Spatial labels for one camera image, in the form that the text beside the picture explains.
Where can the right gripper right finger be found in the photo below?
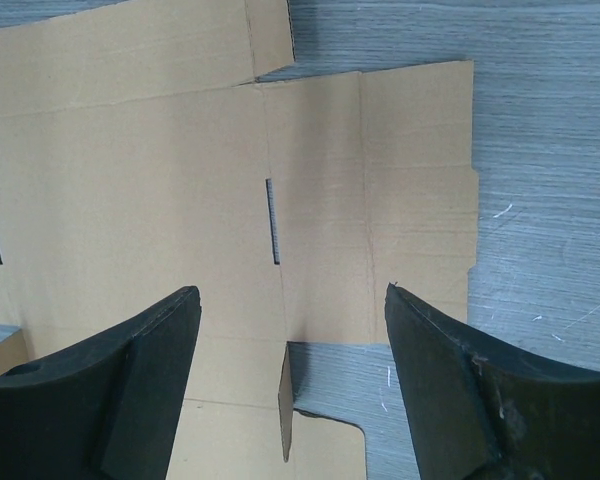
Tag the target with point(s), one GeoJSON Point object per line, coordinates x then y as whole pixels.
{"type": "Point", "coordinates": [481, 408]}

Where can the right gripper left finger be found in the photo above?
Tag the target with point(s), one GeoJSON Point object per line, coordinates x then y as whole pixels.
{"type": "Point", "coordinates": [107, 407]}

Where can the brown cardboard box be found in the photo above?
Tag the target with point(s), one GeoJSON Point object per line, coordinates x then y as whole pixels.
{"type": "Point", "coordinates": [142, 150]}

